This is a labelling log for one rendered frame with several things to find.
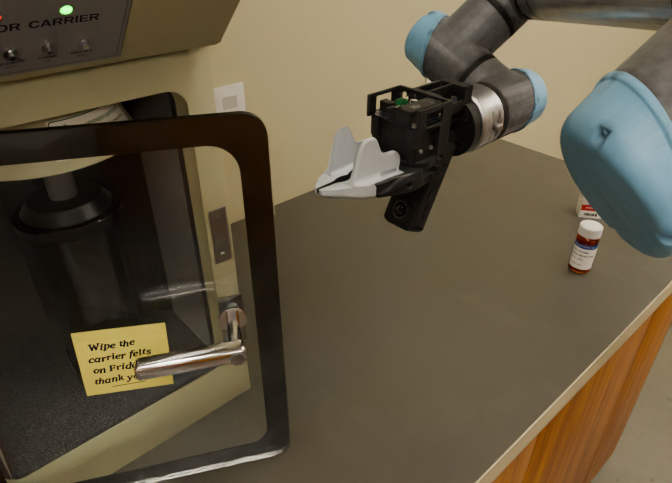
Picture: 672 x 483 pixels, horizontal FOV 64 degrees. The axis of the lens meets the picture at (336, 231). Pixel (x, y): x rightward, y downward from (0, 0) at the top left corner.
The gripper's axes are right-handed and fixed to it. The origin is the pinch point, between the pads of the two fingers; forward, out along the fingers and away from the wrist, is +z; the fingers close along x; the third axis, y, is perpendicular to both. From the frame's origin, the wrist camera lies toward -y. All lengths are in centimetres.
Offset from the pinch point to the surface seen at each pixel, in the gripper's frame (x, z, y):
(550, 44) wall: -52, -146, -17
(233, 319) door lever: 1.6, 12.7, -7.3
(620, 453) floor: 18, -110, -127
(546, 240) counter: -3, -61, -34
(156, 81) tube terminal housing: -12.3, 9.8, 10.1
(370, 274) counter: -18.7, -27.2, -34.0
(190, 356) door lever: 3.2, 17.9, -7.2
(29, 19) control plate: -5.2, 20.5, 17.8
